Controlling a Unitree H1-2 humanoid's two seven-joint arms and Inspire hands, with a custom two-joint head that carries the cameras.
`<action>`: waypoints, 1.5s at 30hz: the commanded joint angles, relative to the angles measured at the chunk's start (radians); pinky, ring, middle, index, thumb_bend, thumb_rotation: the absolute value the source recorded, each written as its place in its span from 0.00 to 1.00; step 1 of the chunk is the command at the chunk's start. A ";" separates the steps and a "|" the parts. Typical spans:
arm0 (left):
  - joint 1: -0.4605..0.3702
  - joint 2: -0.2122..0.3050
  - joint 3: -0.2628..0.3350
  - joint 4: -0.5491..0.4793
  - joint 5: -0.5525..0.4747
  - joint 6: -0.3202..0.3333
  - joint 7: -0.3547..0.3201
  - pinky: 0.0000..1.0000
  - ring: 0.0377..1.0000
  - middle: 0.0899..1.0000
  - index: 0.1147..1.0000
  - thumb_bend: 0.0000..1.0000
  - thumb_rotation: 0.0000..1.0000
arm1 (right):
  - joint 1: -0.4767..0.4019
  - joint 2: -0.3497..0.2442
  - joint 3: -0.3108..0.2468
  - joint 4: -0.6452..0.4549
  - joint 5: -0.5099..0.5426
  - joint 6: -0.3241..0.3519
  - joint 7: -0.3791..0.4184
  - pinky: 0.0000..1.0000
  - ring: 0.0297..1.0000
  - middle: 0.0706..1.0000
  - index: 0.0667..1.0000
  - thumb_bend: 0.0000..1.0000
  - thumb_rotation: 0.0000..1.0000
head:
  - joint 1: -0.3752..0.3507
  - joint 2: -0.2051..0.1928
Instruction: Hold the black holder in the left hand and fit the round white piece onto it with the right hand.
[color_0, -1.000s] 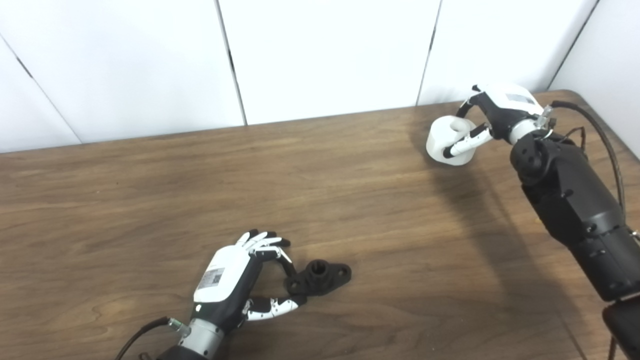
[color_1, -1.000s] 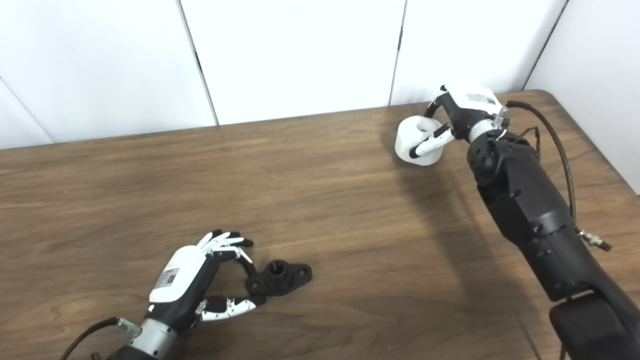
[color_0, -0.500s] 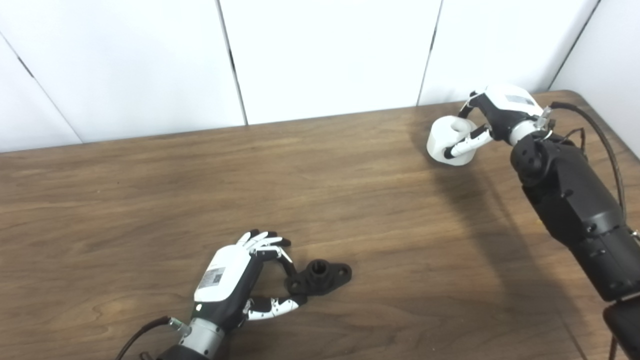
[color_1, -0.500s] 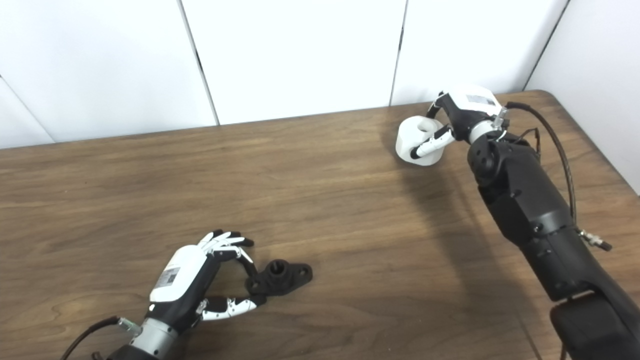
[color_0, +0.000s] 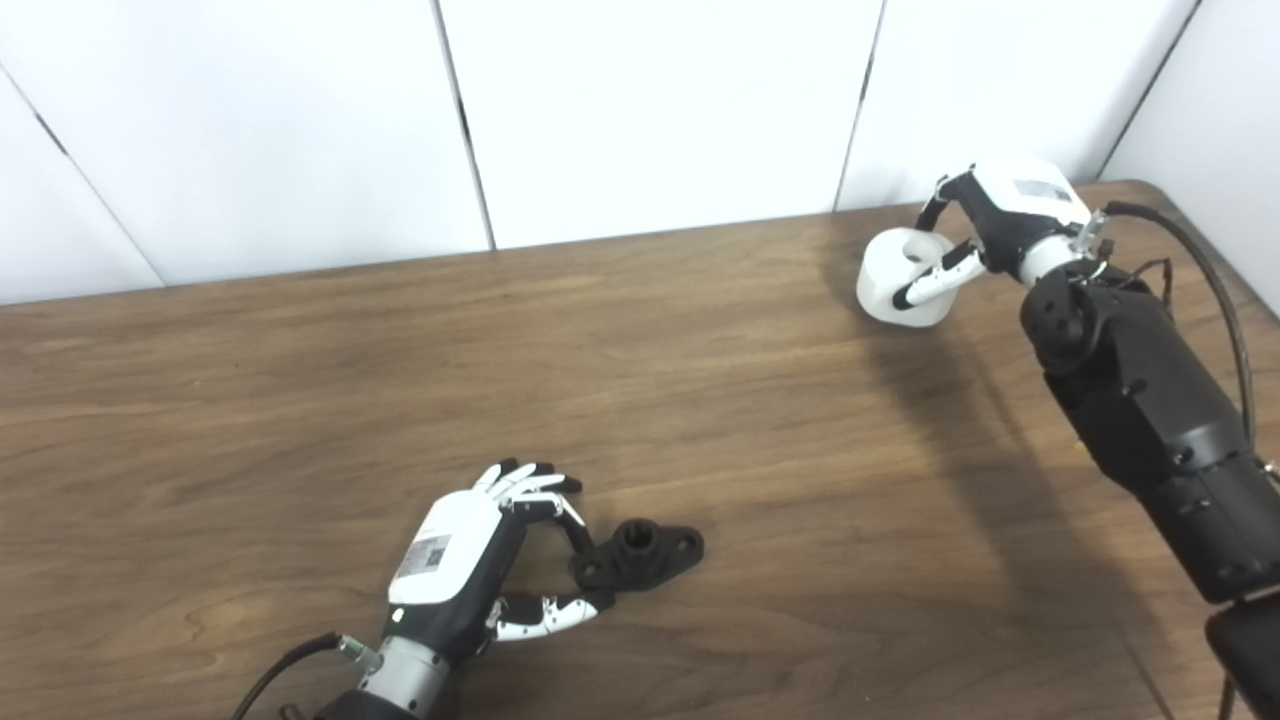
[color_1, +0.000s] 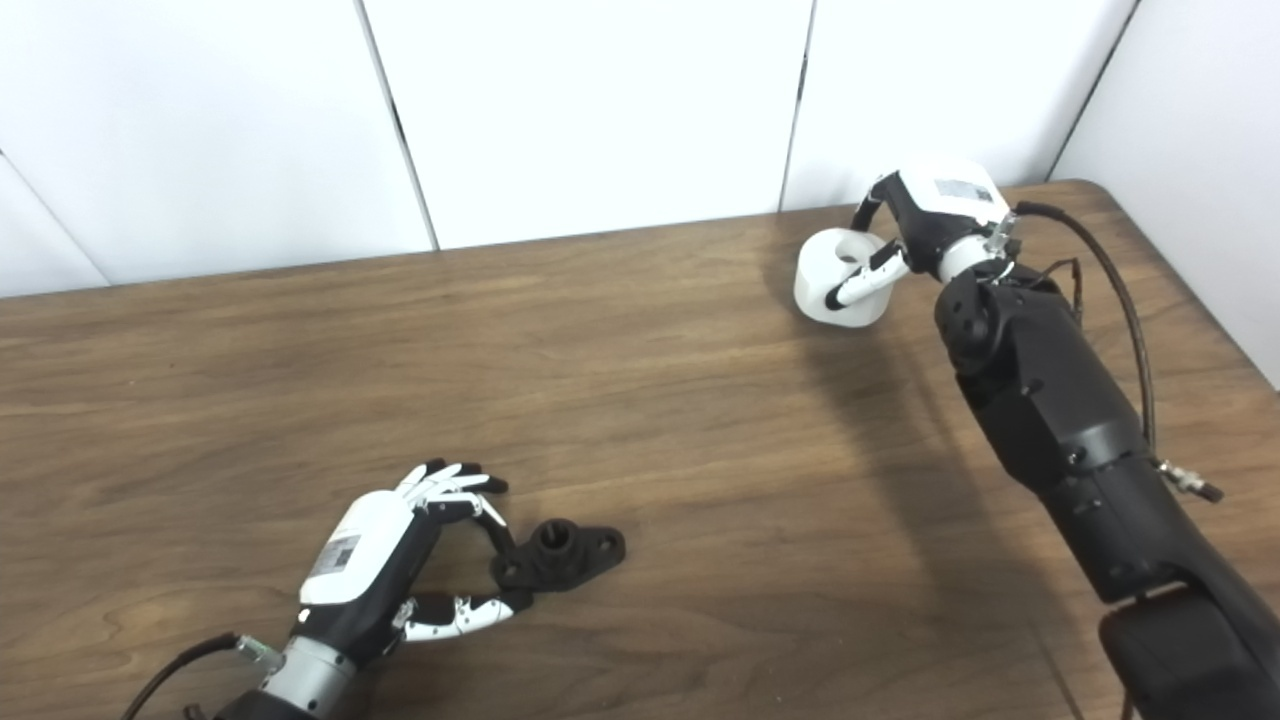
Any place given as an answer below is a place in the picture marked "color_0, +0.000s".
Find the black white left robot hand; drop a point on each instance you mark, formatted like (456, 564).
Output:
(445, 550)

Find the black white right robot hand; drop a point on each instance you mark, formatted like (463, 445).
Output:
(1015, 205)

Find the round white piece with holes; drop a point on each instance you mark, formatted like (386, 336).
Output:
(885, 270)

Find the black flanged holder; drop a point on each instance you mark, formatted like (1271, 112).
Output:
(655, 560)

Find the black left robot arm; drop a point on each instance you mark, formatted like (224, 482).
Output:
(405, 680)

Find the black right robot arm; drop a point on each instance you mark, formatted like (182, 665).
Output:
(1150, 400)

